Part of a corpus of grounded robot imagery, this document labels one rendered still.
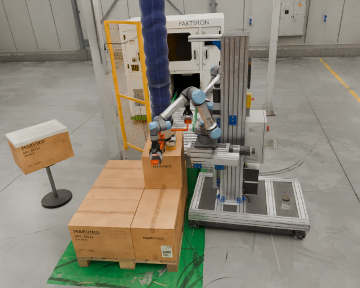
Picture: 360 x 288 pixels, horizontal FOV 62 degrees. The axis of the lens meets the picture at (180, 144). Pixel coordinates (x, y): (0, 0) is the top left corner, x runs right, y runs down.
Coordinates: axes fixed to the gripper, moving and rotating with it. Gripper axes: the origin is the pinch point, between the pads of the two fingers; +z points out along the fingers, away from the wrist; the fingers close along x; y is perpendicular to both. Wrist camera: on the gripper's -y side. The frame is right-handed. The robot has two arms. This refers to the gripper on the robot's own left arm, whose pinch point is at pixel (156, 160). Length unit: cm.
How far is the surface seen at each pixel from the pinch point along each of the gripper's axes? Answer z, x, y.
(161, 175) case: 35.8, 1.9, 30.3
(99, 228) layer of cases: 56, 55, -27
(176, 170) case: 29.8, -14.6, 30.4
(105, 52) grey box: -67, 83, 169
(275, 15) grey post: -85, -179, 368
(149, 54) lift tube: -84, 5, 49
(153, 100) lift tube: -38, 6, 51
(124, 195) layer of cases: 53, 41, 20
